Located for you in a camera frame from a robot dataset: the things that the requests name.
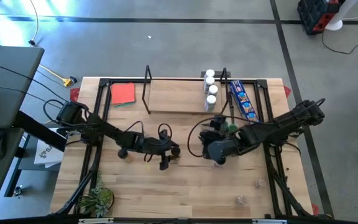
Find black desk leg frame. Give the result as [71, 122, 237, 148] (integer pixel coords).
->
[4, 110, 68, 198]

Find blue plastic wrap box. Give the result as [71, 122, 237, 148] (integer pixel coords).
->
[228, 80, 260, 123]

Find red notebook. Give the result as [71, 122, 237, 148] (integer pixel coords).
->
[110, 82, 136, 106]

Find grey desk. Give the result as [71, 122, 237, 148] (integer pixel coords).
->
[0, 45, 45, 212]

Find yellow extension cord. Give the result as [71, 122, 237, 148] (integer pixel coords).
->
[39, 63, 73, 88]

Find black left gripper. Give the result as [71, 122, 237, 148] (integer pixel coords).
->
[141, 129, 181, 171]

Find wooden shelf black metal frame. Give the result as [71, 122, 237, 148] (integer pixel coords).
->
[141, 64, 236, 125]

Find white printed paper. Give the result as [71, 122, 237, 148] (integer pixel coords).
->
[34, 139, 65, 169]

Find green notebook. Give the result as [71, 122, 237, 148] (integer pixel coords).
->
[114, 101, 136, 109]

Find potted succulent plant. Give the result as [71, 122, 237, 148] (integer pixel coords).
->
[78, 174, 115, 218]

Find black and red tool crate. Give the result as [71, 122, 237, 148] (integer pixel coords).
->
[296, 0, 345, 35]

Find white pole stand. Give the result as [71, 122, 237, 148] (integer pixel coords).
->
[324, 0, 358, 32]

